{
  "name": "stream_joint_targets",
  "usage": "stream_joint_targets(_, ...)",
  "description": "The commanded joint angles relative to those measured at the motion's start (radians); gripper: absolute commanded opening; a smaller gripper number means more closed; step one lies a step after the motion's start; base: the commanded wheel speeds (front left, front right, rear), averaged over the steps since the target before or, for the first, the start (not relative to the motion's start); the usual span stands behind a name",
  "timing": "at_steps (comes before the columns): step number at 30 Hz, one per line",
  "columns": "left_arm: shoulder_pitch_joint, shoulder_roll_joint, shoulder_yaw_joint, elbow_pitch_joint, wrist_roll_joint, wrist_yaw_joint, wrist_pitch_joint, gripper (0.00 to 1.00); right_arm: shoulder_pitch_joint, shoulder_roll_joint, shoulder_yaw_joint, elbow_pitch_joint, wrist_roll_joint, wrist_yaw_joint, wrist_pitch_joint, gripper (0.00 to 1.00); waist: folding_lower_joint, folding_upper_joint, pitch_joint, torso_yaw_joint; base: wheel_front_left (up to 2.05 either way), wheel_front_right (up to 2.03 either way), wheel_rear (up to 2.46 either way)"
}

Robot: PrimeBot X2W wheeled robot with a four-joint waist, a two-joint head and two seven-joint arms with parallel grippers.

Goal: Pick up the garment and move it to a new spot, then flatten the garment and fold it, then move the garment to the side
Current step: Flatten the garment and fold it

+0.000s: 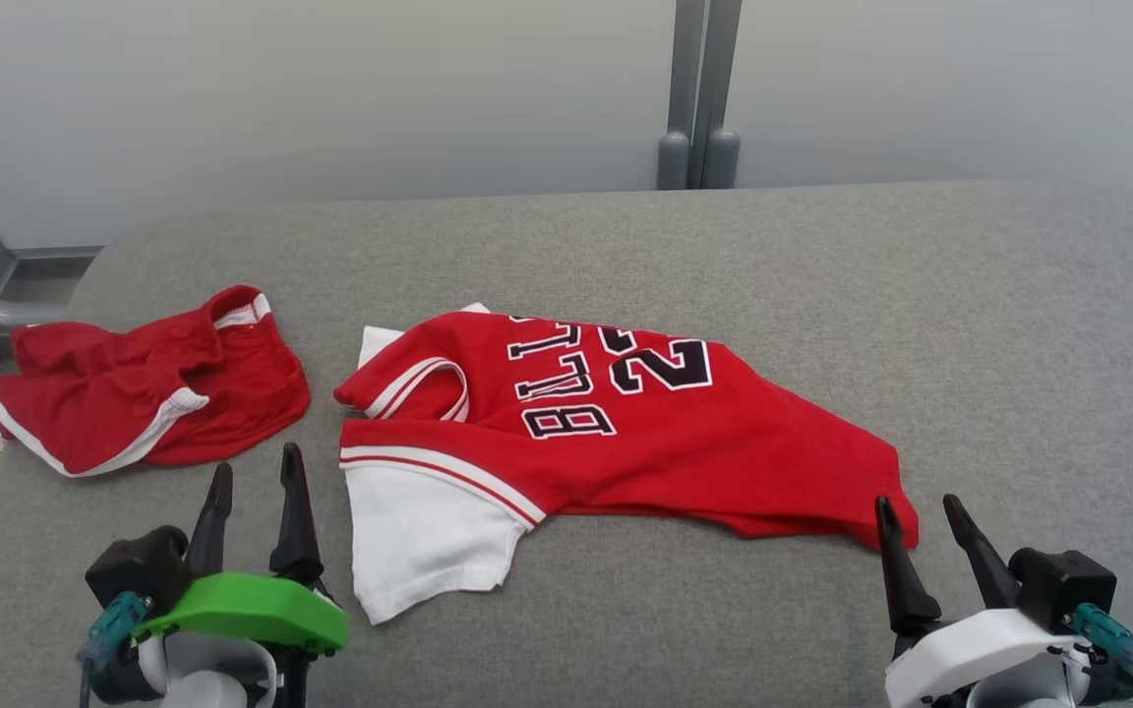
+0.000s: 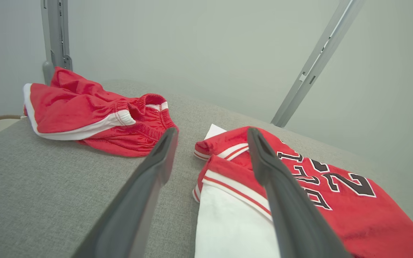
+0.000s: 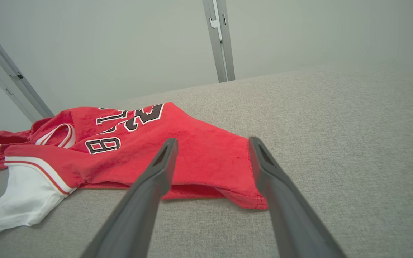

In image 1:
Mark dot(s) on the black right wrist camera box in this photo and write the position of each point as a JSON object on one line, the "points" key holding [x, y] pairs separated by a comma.
{"points": [[1063, 585]]}

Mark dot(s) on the red shorts with white trim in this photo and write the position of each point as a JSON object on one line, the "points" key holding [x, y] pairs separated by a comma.
{"points": [[104, 393]]}

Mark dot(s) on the red jersey with white sleeves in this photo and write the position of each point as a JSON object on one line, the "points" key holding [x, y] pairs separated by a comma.
{"points": [[675, 442]]}

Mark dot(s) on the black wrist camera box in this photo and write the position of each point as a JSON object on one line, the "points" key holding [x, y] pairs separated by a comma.
{"points": [[139, 565], [1063, 585]]}

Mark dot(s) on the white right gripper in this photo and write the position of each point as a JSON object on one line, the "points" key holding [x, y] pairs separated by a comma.
{"points": [[970, 654]]}

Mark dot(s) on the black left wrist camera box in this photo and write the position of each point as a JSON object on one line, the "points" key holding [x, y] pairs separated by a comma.
{"points": [[139, 565]]}

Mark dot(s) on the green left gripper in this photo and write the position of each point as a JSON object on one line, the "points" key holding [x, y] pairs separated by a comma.
{"points": [[252, 610]]}

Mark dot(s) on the grey partition post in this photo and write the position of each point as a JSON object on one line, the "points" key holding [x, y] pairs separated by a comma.
{"points": [[722, 79], [680, 79]]}

